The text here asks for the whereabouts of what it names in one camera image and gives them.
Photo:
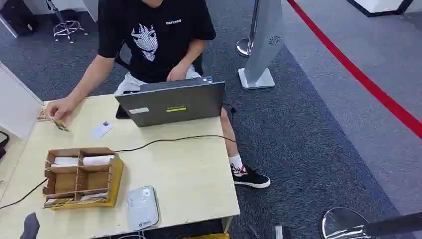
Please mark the person's right hand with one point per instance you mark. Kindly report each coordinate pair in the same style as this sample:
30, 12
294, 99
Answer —
61, 107

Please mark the person's left hand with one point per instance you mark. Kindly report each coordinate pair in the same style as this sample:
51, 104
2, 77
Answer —
178, 72

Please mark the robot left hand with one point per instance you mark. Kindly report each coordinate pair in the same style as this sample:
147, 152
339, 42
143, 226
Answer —
30, 227

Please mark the stack of patterned cards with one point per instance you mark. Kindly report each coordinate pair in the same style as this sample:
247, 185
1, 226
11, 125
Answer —
42, 113

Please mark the grey laptop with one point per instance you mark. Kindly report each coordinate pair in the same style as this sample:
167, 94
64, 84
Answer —
171, 105

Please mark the patterned cards in box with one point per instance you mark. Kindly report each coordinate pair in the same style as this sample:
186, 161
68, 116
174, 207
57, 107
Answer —
59, 202
93, 197

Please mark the person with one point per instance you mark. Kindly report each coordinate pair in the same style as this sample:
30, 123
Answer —
158, 36

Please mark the white partition panel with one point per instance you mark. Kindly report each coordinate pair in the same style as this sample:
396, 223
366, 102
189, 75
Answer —
16, 102

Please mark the white card with print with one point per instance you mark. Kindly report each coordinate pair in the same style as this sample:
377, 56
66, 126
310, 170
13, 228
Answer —
102, 129

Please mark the white card bundle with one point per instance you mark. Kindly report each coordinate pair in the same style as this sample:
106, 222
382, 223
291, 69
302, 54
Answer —
98, 160
66, 161

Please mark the black object beside desk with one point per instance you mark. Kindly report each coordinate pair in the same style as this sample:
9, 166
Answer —
3, 142

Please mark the chrome chair base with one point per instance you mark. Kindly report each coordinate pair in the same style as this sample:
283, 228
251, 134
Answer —
67, 28

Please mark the wooden card box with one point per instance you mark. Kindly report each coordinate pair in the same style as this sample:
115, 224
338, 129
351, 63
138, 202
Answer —
113, 184

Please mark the black bag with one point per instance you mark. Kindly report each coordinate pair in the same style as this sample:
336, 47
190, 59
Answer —
18, 16

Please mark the white table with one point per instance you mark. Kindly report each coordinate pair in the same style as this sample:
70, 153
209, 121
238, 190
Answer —
66, 5

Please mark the grey rounded flat device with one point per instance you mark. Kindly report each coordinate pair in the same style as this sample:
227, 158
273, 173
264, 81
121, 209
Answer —
142, 208

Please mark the yellow object under desk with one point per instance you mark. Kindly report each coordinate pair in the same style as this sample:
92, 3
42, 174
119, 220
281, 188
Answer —
211, 236

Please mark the red barrier belt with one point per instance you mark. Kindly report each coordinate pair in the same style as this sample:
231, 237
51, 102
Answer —
356, 72

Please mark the white platform with black edge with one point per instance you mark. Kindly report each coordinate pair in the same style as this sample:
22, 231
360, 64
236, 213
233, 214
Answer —
379, 6

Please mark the large chrome stanchion base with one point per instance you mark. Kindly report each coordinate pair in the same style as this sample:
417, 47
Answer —
343, 224

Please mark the dark stanchion pole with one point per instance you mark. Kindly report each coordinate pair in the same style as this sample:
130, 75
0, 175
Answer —
395, 224

